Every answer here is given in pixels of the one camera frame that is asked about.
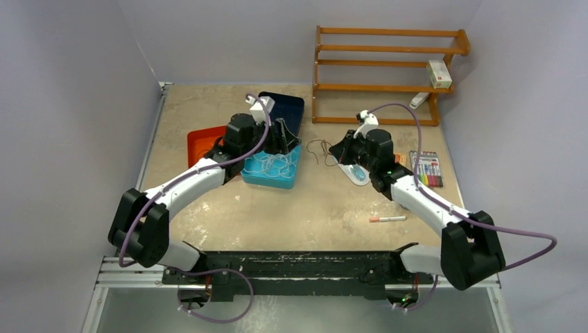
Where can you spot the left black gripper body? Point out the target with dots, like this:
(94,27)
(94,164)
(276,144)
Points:
(275,145)

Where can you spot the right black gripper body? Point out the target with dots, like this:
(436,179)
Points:
(356,149)

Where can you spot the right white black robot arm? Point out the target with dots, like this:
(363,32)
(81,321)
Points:
(470,250)

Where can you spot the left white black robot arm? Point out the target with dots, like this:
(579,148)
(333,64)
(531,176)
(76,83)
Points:
(141,224)

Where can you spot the blue blister pack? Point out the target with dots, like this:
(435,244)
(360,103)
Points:
(357,174)

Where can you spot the dark blue plastic tray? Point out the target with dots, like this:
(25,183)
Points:
(286,107)

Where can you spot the light blue plastic tray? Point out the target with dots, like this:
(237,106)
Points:
(277,171)

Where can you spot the orange card pack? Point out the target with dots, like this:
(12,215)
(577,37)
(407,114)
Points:
(401,159)

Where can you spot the white orange marker pen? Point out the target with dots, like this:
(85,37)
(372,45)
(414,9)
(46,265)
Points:
(387,219)

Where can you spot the coloured marker set pack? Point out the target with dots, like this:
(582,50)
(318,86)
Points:
(428,168)

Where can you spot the orange plastic tray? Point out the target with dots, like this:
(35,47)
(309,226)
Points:
(201,141)

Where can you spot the white stapler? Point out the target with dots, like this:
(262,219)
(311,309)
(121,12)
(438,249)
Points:
(418,99)

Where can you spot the white cardboard box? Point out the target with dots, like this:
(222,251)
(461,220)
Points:
(439,75)

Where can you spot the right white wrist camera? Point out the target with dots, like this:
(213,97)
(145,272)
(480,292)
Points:
(367,122)

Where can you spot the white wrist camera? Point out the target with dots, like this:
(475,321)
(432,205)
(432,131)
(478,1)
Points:
(260,107)
(367,122)

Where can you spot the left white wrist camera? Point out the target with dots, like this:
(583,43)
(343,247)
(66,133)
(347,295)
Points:
(260,107)

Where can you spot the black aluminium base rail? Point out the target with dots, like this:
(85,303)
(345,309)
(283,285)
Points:
(373,275)

